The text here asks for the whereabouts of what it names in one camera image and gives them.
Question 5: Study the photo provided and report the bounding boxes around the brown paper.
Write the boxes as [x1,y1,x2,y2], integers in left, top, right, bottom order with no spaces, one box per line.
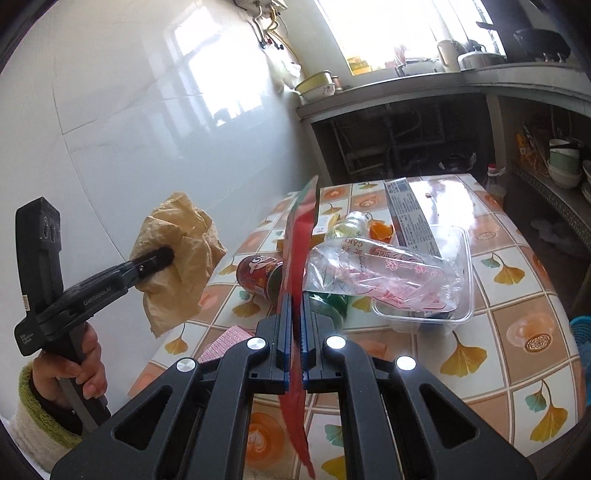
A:
[130,192,226,338]

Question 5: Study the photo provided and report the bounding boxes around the pink cloth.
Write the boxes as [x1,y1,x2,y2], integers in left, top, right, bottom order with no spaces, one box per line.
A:
[197,326,253,363]

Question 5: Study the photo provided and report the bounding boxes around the red snack wrapper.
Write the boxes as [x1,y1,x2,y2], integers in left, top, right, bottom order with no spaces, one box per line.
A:
[279,176,320,479]

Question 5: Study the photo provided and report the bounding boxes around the clear printed plastic bag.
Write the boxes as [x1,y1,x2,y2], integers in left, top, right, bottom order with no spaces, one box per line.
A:
[304,238,444,306]

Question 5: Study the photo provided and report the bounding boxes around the blue plastic trash basket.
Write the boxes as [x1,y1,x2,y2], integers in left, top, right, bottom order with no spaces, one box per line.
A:
[570,316,591,371]

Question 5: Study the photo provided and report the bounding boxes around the left hand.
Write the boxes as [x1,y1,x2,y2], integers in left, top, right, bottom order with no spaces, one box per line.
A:
[32,324,107,408]

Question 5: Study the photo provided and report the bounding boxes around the green cuffed white sleeve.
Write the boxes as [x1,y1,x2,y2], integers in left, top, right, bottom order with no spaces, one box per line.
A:
[7,364,83,478]

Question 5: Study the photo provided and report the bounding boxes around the red printed can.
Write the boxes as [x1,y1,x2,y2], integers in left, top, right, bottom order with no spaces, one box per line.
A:
[236,255,283,305]

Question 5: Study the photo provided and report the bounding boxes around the patterned tablecloth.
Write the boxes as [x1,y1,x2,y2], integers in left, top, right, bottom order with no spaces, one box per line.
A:
[126,172,588,480]

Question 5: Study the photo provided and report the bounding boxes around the clear plastic tray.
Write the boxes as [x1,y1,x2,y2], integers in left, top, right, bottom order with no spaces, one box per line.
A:
[370,224,476,335]

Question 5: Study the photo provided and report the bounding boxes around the orange peel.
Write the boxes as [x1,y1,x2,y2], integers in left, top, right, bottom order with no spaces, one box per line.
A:
[369,220,394,244]

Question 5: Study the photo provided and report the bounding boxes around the blue white toothpaste box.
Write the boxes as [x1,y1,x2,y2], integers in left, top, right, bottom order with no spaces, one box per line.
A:
[385,178,440,256]

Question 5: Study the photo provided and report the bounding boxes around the green labelled plastic bottle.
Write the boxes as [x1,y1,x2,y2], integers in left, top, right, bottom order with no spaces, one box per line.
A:
[325,211,370,240]

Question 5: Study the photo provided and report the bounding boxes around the enamel basin on counter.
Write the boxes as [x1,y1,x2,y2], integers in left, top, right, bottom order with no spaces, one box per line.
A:
[295,70,337,103]

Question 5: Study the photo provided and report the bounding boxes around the yellow cooking oil bottle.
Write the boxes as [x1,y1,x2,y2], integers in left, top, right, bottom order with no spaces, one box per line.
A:
[484,163,507,209]

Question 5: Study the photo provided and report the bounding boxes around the stacked green white bowls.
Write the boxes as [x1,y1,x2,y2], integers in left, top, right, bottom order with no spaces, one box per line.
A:
[548,139,582,190]

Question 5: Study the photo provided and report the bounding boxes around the white kettle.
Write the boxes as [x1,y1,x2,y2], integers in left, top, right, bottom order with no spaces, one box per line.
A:
[437,39,461,72]

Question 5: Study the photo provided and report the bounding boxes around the steel pot on counter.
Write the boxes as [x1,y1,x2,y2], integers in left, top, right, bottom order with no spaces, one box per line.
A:
[458,51,506,71]

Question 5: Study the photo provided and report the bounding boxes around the black frying pan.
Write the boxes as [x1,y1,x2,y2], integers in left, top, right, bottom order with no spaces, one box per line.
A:
[476,22,572,63]

